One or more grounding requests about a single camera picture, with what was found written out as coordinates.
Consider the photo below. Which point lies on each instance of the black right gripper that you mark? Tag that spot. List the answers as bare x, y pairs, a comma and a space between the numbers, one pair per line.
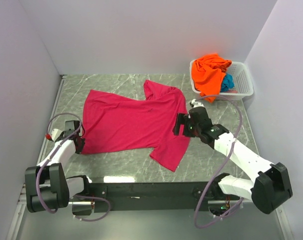
184, 120

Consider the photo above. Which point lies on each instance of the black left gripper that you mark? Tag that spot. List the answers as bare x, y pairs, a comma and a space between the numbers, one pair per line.
80, 149

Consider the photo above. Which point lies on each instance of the magenta red t shirt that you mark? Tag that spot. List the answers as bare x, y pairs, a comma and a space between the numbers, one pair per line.
116, 123

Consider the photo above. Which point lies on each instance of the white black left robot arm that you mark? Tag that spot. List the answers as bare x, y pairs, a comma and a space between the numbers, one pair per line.
47, 187

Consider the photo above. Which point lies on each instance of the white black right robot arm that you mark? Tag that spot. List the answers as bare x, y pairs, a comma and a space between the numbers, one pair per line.
268, 185

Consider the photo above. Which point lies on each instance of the orange t shirt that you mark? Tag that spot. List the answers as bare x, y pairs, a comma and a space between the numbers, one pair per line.
207, 73

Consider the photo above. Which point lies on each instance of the dusty pink t shirt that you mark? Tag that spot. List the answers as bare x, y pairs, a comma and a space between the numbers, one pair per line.
231, 91

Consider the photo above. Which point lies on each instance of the teal blue t shirt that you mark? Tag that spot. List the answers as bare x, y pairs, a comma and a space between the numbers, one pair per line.
227, 83

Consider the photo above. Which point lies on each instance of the white plastic laundry basket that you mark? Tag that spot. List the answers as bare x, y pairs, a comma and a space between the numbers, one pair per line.
241, 79

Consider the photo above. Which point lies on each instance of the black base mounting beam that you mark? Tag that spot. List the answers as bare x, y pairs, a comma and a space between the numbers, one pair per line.
137, 196

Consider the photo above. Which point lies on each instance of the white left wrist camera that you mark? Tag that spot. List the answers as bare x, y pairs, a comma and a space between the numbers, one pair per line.
55, 135

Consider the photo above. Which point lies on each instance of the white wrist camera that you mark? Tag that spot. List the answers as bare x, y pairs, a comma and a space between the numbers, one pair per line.
55, 135
196, 103

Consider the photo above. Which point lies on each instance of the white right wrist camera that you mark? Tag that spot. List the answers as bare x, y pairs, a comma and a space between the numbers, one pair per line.
196, 103

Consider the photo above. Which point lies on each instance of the aluminium extrusion rail frame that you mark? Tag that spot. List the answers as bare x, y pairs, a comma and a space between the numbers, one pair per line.
141, 157

